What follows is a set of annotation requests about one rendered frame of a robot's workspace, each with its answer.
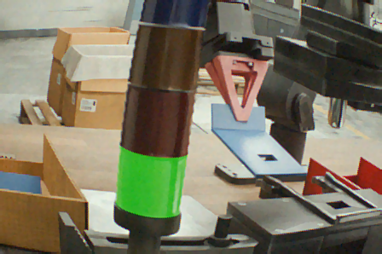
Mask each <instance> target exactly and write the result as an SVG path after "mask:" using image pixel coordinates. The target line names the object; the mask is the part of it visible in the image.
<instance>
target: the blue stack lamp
mask: <svg viewBox="0 0 382 254"><path fill-rule="evenodd" d="M209 2H210V1H209V0H144V1H143V3H142V10H141V11H140V16H141V17H140V19H139V21H140V22H143V23H144V22H146V23H149V24H152V23H154V24H158V25H168V26H186V27H198V28H204V27H206V22H205V21H206V20H207V15H206V14H207V12H208V10H209V8H208V5H209Z"/></svg>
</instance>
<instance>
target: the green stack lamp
mask: <svg viewBox="0 0 382 254"><path fill-rule="evenodd" d="M187 158H188V155H187V156H184V157H181V158H173V159H164V158H154V157H149V156H147V155H142V154H139V153H133V152H131V151H128V150H126V149H125V148H123V147H121V146H120V145H119V162H118V164H117V168H118V173H117V178H118V179H117V184H116V185H117V190H116V196H117V197H116V199H115V200H116V204H117V205H118V206H119V208H121V209H123V210H125V211H128V212H130V213H133V214H136V215H140V216H150V217H157V218H165V217H171V216H177V215H179V214H180V213H181V203H182V202H181V197H182V188H183V186H184V181H183V180H184V178H185V176H186V174H185V170H186V168H187Z"/></svg>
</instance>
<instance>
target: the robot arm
mask: <svg viewBox="0 0 382 254"><path fill-rule="evenodd" d="M209 1H210V3H209V5H208V8H209V10H208V12H207V14H206V15H207V20H206V21H205V22H206V27H204V29H206V30H205V33H204V36H205V39H204V42H203V49H202V51H201V52H202V60H201V61H200V66H201V69H206V70H207V72H208V74H209V75H210V77H211V79H212V81H213V83H214V84H215V85H216V87H217V89H218V90H219V92H220V93H221V95H222V97H223V99H224V101H225V103H226V104H230V106H231V108H232V110H233V113H234V118H235V120H236V121H241V122H246V121H248V119H249V115H250V112H251V110H252V107H253V105H254V102H255V98H256V103H257V105H258V107H264V109H265V118H267V119H270V120H271V121H272V122H274V123H272V124H271V125H270V130H269V135H270V136H272V137H273V138H274V139H275V140H276V142H277V143H279V144H280V145H281V147H283V148H284V149H285V150H286V151H287V153H288V154H291V156H292V157H293V159H296V161H297V162H298V164H299V165H301V166H302V167H303V169H305V170H306V171H307V170H308V166H309V163H305V162H303V163H302V160H303V156H304V148H305V143H306V138H307V134H308V131H311V130H315V120H314V116H313V113H315V112H314V108H313V104H314V103H313V102H314V101H315V98H316V95H317V93H316V92H314V91H313V90H311V89H308V88H305V87H304V86H303V85H301V84H298V83H296V82H294V81H292V80H290V79H289V78H285V77H283V76H281V75H280V74H278V73H275V72H273V64H271V63H269V64H268V63H267V61H269V60H272V59H273V58H274V50H273V41H272V38H268V37H265V36H257V35H256V34H255V25H254V20H253V13H252V5H251V0H209ZM306 5H308V6H312V7H315V8H317V9H322V10H324V11H327V12H331V13H333V14H338V15H341V0H307V2H306ZM300 21H301V19H300V18H299V20H298V23H297V25H296V27H295V29H294V31H293V34H292V35H291V39H297V40H299V41H303V42H306V37H307V36H306V33H307V30H309V29H308V28H305V27H302V26H301V25H300V24H301V23H300ZM232 76H236V77H244V79H245V80H246V81H245V85H244V90H243V99H242V103H241V105H244V106H243V108H242V107H241V106H240V103H239V100H238V97H237V94H236V90H235V86H234V80H233V77H232ZM215 172H216V173H217V174H218V175H219V176H220V177H221V178H223V179H225V180H227V181H228V182H230V183H231V184H234V185H236V184H254V183H256V180H262V179H263V178H256V177H255V176H253V175H252V174H251V173H250V172H249V170H248V169H247V168H246V167H245V166H244V165H243V164H229V163H221V164H216V167H215ZM305 177H306V176H289V177H287V176H279V177H273V178H274V179H275V178H276V179H279V180H280V181H281V182H305Z"/></svg>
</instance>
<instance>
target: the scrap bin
mask: <svg viewBox="0 0 382 254"><path fill-rule="evenodd" d="M326 172H329V173H330V174H331V175H333V177H334V178H335V179H336V180H338V181H339V182H342V183H343V184H344V185H345V186H347V187H348V188H350V189H352V190H353V191H355V190H361V189H368V188H371V189H372V190H373V191H374V192H376V193H378V194H380V195H382V168H380V167H378V166H377V165H375V164H374V163H372V162H371V161H370V160H367V159H365V158H364V157H361V158H360V162H359V165H358V169H357V173H356V174H351V175H342V176H341V175H340V174H338V173H336V171H333V170H331V169H330V168H328V167H326V166H325V165H324V164H322V163H320V161H317V160H316V159H315V158H310V161H309V166H308V170H307V176H306V177H305V182H304V189H303V196H306V195H314V194H322V192H321V187H319V185H316V184H315V183H313V184H312V183H311V181H312V177H313V176H325V175H326Z"/></svg>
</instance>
